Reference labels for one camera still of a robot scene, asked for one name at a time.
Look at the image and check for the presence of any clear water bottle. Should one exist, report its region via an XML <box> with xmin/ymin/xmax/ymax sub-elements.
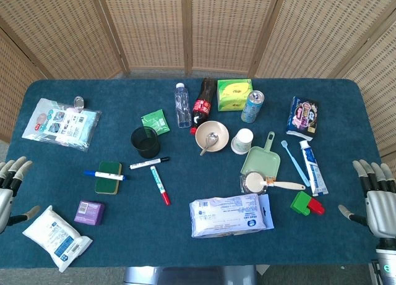
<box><xmin>174</xmin><ymin>82</ymin><xmax>192</xmax><ymax>129</ymax></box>

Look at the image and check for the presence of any green and red block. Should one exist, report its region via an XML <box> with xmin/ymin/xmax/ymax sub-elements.
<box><xmin>290</xmin><ymin>191</ymin><xmax>326</xmax><ymax>217</ymax></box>

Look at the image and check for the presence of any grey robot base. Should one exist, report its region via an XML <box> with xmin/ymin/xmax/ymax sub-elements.
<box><xmin>123</xmin><ymin>265</ymin><xmax>258</xmax><ymax>285</ymax></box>

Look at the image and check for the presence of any green sachet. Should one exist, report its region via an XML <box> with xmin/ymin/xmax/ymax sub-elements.
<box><xmin>140</xmin><ymin>109</ymin><xmax>171</xmax><ymax>136</ymax></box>

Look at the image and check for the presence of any red marker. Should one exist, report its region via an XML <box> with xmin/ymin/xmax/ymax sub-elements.
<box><xmin>150</xmin><ymin>166</ymin><xmax>171</xmax><ymax>206</ymax></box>

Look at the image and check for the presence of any white paper cup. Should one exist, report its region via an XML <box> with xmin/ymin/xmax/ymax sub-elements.
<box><xmin>230</xmin><ymin>128</ymin><xmax>254</xmax><ymax>155</ymax></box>

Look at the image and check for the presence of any blue table cloth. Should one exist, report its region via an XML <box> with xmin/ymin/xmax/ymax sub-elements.
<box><xmin>0</xmin><ymin>78</ymin><xmax>382</xmax><ymax>269</ymax></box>

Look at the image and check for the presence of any green and yellow sponge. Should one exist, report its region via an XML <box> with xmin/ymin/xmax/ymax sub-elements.
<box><xmin>94</xmin><ymin>161</ymin><xmax>123</xmax><ymax>195</ymax></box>

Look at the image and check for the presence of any small white wipes pack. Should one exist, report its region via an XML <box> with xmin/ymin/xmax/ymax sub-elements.
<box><xmin>22</xmin><ymin>205</ymin><xmax>93</xmax><ymax>273</ymax></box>

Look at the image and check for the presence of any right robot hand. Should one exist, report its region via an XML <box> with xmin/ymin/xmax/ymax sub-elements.
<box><xmin>338</xmin><ymin>160</ymin><xmax>396</xmax><ymax>240</ymax></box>

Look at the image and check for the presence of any blue marker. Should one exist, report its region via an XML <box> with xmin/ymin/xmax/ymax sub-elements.
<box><xmin>84</xmin><ymin>169</ymin><xmax>129</xmax><ymax>181</ymax></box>

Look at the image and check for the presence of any green dustpan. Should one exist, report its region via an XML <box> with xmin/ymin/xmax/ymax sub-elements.
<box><xmin>240</xmin><ymin>131</ymin><xmax>282</xmax><ymax>178</ymax></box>

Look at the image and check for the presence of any toothpaste tube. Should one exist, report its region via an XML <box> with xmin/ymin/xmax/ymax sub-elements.
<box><xmin>298</xmin><ymin>140</ymin><xmax>329</xmax><ymax>197</ymax></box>

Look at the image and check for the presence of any light blue drink can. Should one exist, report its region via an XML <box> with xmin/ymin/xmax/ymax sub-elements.
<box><xmin>241</xmin><ymin>90</ymin><xmax>266</xmax><ymax>124</ymax></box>

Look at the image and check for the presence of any black marker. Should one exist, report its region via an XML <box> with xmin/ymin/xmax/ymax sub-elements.
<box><xmin>129</xmin><ymin>156</ymin><xmax>171</xmax><ymax>170</ymax></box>

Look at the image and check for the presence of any woven folding screen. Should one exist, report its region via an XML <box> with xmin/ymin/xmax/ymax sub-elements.
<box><xmin>0</xmin><ymin>0</ymin><xmax>396</xmax><ymax>158</ymax></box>

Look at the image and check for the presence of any black mesh pen holder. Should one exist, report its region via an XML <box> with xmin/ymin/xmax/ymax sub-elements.
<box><xmin>131</xmin><ymin>126</ymin><xmax>161</xmax><ymax>160</ymax></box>

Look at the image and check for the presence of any metal spoon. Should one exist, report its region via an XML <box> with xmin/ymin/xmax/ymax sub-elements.
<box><xmin>199</xmin><ymin>132</ymin><xmax>220</xmax><ymax>156</ymax></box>

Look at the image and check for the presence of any white hand brush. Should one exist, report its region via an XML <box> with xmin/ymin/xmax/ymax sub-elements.
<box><xmin>239</xmin><ymin>171</ymin><xmax>306</xmax><ymax>195</ymax></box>

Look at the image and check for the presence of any towel in clear bag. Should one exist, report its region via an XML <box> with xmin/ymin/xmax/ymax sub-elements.
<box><xmin>21</xmin><ymin>98</ymin><xmax>103</xmax><ymax>152</ymax></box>

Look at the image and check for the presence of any purple box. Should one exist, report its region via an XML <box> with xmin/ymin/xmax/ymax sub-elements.
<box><xmin>74</xmin><ymin>200</ymin><xmax>105</xmax><ymax>226</ymax></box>

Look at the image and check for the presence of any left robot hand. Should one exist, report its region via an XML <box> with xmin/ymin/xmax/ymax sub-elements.
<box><xmin>0</xmin><ymin>156</ymin><xmax>41</xmax><ymax>235</ymax></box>

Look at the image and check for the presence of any cola bottle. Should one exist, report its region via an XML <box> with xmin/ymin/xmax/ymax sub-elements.
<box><xmin>189</xmin><ymin>77</ymin><xmax>217</xmax><ymax>135</ymax></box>

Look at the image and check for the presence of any blue toothbrush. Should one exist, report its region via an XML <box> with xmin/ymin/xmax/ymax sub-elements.
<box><xmin>280</xmin><ymin>140</ymin><xmax>311</xmax><ymax>188</ymax></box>

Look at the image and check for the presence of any large lavender wipes pack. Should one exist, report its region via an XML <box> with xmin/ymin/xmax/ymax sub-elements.
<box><xmin>189</xmin><ymin>194</ymin><xmax>275</xmax><ymax>239</ymax></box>

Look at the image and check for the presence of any beige bowl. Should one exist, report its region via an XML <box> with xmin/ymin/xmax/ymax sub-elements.
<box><xmin>195</xmin><ymin>121</ymin><xmax>230</xmax><ymax>153</ymax></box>

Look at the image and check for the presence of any green tissue pack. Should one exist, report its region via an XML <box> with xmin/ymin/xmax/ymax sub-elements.
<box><xmin>217</xmin><ymin>79</ymin><xmax>254</xmax><ymax>113</ymax></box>

